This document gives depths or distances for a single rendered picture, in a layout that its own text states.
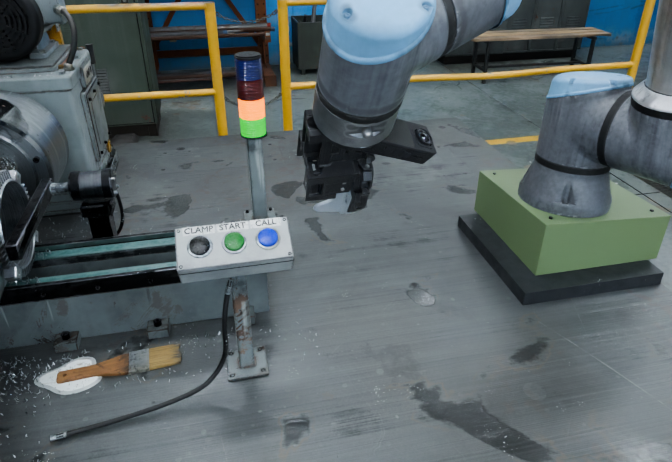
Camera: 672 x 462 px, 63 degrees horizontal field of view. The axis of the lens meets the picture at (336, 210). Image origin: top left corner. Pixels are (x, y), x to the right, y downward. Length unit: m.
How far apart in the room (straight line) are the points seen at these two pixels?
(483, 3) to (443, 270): 0.78
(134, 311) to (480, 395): 0.63
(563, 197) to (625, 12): 6.60
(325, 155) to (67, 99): 0.93
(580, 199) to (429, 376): 0.48
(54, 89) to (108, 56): 2.73
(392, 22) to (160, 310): 0.78
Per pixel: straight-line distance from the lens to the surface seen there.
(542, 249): 1.19
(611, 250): 1.29
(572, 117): 1.17
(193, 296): 1.08
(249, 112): 1.27
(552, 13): 6.62
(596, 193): 1.23
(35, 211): 1.11
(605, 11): 7.58
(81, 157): 1.51
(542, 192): 1.21
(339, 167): 0.64
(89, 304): 1.10
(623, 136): 1.13
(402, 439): 0.90
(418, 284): 1.19
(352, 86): 0.51
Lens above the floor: 1.50
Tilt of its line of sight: 29 degrees down
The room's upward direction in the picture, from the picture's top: straight up
